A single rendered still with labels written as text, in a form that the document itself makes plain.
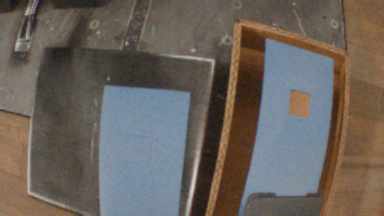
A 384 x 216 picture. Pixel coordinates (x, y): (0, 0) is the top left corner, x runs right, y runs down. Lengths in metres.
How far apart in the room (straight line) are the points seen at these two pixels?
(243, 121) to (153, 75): 0.08
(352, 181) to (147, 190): 0.21
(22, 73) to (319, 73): 0.30
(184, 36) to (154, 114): 0.08
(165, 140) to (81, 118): 0.08
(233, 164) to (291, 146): 0.09
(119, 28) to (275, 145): 0.20
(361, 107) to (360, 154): 0.05
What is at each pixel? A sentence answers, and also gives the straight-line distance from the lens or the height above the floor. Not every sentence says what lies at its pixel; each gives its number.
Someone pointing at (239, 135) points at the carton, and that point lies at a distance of 0.92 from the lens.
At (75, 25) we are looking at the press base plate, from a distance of 0.96.
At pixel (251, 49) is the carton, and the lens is 0.94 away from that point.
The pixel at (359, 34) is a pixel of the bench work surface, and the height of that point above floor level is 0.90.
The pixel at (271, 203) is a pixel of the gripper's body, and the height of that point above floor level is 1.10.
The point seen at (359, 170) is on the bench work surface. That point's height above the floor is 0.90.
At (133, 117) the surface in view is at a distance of 0.90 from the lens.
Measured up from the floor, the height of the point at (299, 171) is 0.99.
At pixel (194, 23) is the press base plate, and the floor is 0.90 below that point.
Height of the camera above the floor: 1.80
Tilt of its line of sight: 75 degrees down
